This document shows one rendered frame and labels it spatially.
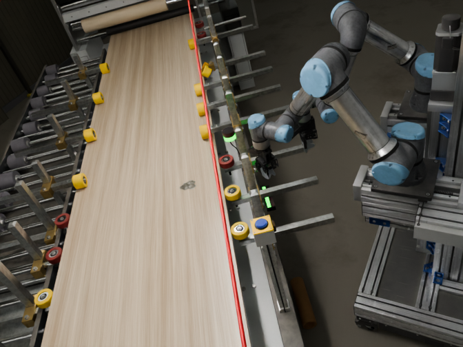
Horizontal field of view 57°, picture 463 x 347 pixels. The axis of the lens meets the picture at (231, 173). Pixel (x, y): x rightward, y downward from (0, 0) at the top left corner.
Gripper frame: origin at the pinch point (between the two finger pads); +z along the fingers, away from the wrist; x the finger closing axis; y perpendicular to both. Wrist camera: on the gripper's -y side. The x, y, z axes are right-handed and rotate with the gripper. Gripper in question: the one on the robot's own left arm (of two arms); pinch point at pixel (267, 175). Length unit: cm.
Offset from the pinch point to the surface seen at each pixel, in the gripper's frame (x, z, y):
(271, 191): -0.8, 8.5, 2.0
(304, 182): 15.1, 8.5, 7.7
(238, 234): -28.1, 2.5, 20.8
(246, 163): -9.8, -16.0, 3.3
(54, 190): -95, 0, -70
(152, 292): -71, 3, 25
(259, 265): -22.5, 31.2, 19.3
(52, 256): -105, 3, -24
